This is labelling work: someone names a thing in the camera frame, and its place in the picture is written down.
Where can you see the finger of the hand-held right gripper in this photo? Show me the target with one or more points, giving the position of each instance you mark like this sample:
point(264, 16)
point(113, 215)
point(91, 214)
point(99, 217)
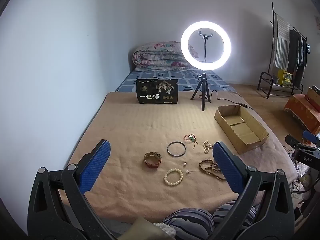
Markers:
point(311, 136)
point(291, 140)

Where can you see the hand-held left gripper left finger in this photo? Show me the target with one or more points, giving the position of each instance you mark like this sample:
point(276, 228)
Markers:
point(96, 165)

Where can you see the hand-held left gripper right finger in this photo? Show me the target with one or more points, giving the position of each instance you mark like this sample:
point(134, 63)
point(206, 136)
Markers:
point(227, 165)

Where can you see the brown leather watch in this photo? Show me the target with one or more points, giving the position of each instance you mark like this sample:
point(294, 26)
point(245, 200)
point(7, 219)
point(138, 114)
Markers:
point(150, 164)

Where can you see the black bangle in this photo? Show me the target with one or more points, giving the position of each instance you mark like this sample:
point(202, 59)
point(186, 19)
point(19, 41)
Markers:
point(167, 149)

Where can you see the orange cloth covered table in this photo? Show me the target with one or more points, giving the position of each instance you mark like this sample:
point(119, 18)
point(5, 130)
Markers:
point(302, 110)

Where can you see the long brown cardboard box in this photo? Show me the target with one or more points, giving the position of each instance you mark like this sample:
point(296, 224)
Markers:
point(314, 96)

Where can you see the tan blanket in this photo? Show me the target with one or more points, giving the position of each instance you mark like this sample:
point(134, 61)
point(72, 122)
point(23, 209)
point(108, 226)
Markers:
point(130, 135)

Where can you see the yellow box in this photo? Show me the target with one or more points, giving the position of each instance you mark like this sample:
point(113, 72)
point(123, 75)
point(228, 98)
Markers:
point(285, 78)

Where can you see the person's striped pants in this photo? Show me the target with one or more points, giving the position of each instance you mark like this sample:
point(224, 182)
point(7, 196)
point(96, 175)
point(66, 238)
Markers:
point(190, 222)

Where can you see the black clothes rack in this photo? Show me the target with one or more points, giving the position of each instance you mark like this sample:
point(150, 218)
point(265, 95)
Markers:
point(262, 77)

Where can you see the black tripod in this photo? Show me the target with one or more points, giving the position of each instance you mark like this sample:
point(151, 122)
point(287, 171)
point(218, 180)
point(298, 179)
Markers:
point(203, 92)

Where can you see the dark hanging clothes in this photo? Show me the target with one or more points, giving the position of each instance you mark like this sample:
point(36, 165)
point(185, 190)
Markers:
point(296, 52)

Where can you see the black snack bag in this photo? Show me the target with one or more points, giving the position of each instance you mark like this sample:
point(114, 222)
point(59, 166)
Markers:
point(157, 97)

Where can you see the blue patterned bedsheet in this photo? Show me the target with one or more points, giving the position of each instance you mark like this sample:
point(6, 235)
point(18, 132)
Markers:
point(185, 80)

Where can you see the striped towel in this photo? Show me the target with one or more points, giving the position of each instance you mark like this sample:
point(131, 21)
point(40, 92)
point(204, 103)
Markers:
point(281, 42)

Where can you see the folded floral quilt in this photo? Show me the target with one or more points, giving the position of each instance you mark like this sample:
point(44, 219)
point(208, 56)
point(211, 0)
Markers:
point(160, 57)

